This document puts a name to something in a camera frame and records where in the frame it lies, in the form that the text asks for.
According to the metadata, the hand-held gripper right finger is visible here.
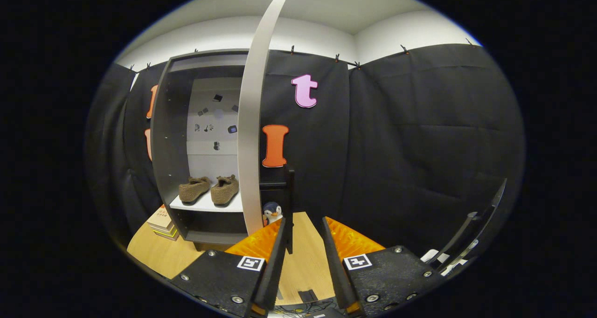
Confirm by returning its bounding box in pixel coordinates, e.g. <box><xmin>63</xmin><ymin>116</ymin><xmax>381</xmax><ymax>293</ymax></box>
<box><xmin>321</xmin><ymin>216</ymin><xmax>444</xmax><ymax>316</ymax></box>

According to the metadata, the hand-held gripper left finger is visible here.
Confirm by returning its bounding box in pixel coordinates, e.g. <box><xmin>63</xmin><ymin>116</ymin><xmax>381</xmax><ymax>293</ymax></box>
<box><xmin>169</xmin><ymin>218</ymin><xmax>287</xmax><ymax>318</ymax></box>

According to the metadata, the brown fuzzy shoe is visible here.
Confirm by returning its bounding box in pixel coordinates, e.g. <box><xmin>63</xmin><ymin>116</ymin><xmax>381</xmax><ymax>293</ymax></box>
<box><xmin>179</xmin><ymin>176</ymin><xmax>212</xmax><ymax>203</ymax></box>
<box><xmin>210</xmin><ymin>174</ymin><xmax>240</xmax><ymax>206</ymax></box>

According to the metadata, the beige shoe cabinet door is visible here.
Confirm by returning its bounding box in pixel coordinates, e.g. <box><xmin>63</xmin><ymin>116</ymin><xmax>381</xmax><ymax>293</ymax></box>
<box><xmin>237</xmin><ymin>0</ymin><xmax>295</xmax><ymax>255</ymax></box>

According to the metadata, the dark grey shoe cabinet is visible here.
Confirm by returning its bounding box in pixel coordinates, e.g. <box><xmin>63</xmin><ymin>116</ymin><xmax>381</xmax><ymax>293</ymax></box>
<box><xmin>150</xmin><ymin>49</ymin><xmax>250</xmax><ymax>251</ymax></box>

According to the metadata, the penguin plush toy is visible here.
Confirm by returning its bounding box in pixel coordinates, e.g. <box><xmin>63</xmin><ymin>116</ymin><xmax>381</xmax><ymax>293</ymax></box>
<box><xmin>263</xmin><ymin>202</ymin><xmax>284</xmax><ymax>225</ymax></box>

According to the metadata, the white flat sheet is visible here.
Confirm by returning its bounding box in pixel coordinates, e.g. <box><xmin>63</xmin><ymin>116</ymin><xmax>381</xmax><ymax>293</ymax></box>
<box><xmin>421</xmin><ymin>249</ymin><xmax>467</xmax><ymax>277</ymax></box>

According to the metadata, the white orange cover book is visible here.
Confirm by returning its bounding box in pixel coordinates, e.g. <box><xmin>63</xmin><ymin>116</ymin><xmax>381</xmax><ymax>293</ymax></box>
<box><xmin>146</xmin><ymin>205</ymin><xmax>174</xmax><ymax>230</ymax></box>

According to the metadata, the black backdrop cloth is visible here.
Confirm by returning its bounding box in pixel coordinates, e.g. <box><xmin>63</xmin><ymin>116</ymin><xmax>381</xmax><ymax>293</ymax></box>
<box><xmin>84</xmin><ymin>43</ymin><xmax>527</xmax><ymax>267</ymax></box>

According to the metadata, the row of black cloth clips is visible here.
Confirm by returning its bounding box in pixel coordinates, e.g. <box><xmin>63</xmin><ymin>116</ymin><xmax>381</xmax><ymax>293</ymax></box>
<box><xmin>130</xmin><ymin>38</ymin><xmax>472</xmax><ymax>71</ymax></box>

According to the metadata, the tangle of black cables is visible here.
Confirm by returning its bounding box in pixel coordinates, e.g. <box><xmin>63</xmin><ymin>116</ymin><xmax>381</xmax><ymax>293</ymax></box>
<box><xmin>275</xmin><ymin>298</ymin><xmax>343</xmax><ymax>318</ymax></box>

